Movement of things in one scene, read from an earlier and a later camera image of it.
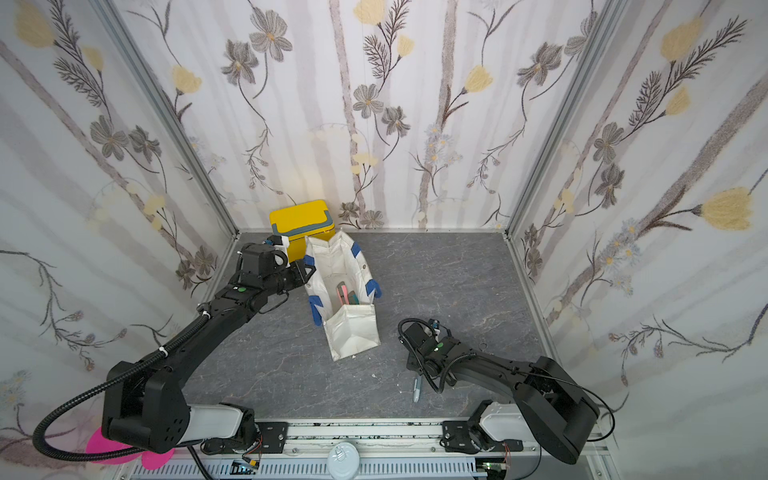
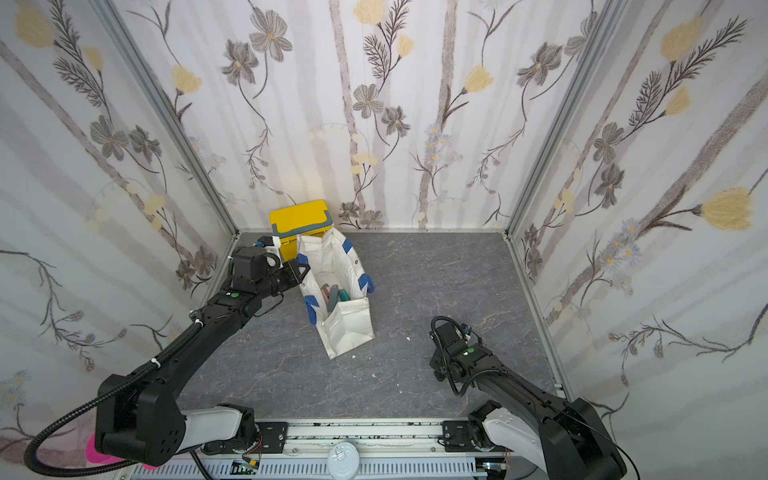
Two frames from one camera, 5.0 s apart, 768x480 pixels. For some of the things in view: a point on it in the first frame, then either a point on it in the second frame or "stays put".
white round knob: [343, 460] stays put
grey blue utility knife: [417, 390] to [333, 297]
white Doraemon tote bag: [340, 293] stays put
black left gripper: [300, 276] stays put
